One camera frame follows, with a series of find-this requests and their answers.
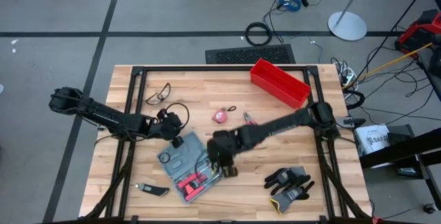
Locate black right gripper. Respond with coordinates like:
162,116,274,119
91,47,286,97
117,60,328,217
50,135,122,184
205,130,242,179

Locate black side shelf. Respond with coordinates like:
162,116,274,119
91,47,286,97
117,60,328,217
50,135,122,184
358,123,441,211

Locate red plastic bin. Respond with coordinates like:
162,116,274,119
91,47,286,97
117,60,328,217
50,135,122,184
249,57,312,110

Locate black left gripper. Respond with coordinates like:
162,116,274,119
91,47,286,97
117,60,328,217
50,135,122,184
146,111,185,149

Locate white round pedestal table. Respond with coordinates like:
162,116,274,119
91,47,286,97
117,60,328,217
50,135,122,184
327,0,414,42

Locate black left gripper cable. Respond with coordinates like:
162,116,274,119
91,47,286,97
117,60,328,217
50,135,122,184
165,102,190,128

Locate black caster wheel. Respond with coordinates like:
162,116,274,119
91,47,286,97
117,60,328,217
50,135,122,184
422,203,440,215

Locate pink-handled screwdriver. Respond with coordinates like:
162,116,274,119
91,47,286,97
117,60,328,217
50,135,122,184
183,183,207,203

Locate clear safety glasses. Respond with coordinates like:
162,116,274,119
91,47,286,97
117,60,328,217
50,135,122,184
144,82,172,107

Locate grey yellow-cuffed work glove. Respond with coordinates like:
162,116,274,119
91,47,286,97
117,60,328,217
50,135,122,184
269,180,316,216

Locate red and black machine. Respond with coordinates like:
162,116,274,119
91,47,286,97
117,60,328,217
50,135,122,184
394,9,441,59

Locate yellow pole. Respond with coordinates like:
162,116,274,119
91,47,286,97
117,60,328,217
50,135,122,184
342,42,433,90

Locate black work glove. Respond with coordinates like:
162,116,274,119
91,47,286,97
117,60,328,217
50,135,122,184
263,166,311,196

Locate black cable loop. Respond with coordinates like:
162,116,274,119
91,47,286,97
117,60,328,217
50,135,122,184
344,89,366,110

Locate grey plastic tool case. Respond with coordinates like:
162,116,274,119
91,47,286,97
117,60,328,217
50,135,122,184
156,131,223,204

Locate coiled black floor cable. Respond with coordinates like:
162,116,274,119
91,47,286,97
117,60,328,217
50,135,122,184
245,21,274,47

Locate white power strip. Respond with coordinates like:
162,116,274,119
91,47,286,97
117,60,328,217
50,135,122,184
339,65,359,87

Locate white printed box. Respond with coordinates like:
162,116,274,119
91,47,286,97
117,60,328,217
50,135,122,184
353,124,392,157

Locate pink-handled pliers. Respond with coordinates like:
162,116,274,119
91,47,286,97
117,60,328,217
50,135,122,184
243,111,258,126

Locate coiled blue cable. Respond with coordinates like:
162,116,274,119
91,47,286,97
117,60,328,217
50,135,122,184
275,0,303,13

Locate black utility knife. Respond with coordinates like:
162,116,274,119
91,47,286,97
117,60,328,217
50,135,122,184
134,182,171,198

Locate thin black diagonal pole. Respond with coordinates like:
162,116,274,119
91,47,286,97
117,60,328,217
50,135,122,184
353,0,438,82

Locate pink tape measure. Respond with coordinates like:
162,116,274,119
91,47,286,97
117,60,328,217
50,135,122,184
212,105,238,124

